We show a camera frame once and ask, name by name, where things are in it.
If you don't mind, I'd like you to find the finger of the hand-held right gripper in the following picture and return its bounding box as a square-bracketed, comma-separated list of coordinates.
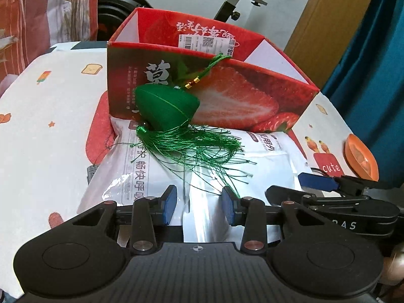
[266, 186, 318, 210]
[297, 172, 381, 194]

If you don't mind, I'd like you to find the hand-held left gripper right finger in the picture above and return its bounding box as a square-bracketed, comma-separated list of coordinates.
[221, 186, 320, 256]

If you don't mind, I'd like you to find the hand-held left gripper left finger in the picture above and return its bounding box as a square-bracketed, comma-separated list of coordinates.
[71, 185, 178, 256]

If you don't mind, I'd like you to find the white plastic mask packet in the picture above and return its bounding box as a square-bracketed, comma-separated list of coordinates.
[77, 117, 314, 244]

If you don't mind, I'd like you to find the grey knit cloth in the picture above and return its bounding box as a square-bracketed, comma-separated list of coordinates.
[86, 164, 99, 184]

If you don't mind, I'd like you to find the green tasselled sachet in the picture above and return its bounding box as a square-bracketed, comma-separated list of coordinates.
[134, 54, 257, 196]

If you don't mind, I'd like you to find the red strawberry print box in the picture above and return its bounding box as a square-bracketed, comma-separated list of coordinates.
[107, 7, 321, 133]

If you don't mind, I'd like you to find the orange dish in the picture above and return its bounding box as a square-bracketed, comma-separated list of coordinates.
[345, 134, 379, 182]

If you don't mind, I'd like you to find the teal curtain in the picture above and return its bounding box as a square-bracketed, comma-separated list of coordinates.
[321, 0, 404, 184]

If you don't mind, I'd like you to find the printed tablecloth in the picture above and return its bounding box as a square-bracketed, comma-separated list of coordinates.
[0, 40, 381, 303]

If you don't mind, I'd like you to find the wooden door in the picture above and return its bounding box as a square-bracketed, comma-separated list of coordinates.
[283, 0, 383, 89]

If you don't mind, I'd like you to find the exercise bike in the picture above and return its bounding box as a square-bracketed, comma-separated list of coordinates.
[97, 0, 276, 42]

